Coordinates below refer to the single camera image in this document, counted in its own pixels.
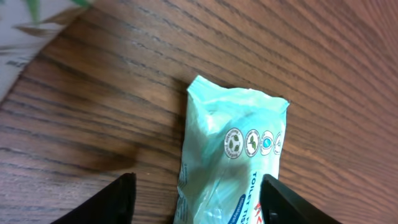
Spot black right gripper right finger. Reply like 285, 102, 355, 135
259, 174, 341, 224

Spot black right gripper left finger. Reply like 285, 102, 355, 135
54, 173, 136, 224

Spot teal tissue packet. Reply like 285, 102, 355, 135
174, 76, 289, 223

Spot white cream tube gold cap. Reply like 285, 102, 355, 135
1, 0, 95, 99

